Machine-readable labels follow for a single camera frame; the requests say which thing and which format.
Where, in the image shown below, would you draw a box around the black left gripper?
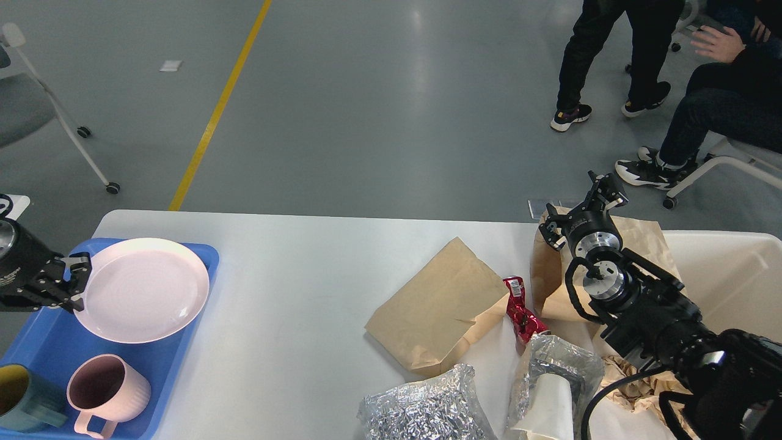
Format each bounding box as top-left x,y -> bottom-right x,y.
1,218 -> 92,313

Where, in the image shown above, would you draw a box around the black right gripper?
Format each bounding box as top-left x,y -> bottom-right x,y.
538,170 -> 629,257

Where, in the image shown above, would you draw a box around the pink plate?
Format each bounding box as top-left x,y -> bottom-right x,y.
75,238 -> 210,343

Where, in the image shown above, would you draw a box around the pink ribbed mug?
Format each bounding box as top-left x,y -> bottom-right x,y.
66,354 -> 152,439

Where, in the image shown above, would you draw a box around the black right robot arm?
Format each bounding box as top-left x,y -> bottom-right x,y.
538,172 -> 781,439

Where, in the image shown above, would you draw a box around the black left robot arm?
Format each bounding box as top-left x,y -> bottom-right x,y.
1,194 -> 92,313

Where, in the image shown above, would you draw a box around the blue plastic tray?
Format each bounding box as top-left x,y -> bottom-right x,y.
0,238 -> 220,440

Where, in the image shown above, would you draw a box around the upright brown paper bag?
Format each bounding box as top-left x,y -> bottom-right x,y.
527,216 -> 682,323

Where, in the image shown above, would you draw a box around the white side table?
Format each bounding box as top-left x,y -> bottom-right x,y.
1,193 -> 31,220

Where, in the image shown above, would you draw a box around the teal mug yellow inside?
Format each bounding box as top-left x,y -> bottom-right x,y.
1,363 -> 68,433

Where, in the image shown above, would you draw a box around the red foil wrapper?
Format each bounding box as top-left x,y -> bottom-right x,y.
502,276 -> 549,353

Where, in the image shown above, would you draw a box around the white plastic bin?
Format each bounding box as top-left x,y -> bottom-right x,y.
663,230 -> 781,342

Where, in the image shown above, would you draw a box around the grey office chair left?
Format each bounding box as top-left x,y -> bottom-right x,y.
1,23 -> 121,195

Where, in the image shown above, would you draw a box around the flat brown paper bag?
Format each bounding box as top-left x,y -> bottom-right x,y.
365,237 -> 509,378

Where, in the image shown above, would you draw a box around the foil bag with paper cup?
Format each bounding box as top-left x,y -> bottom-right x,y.
505,332 -> 604,439

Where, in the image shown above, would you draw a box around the crumpled brown paper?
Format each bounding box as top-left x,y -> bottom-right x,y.
600,356 -> 691,428

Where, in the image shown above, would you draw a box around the walking person dark clothes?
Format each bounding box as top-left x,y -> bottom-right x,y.
549,0 -> 686,133

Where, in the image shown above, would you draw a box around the crumpled aluminium foil bag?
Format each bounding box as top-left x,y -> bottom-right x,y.
357,363 -> 497,439

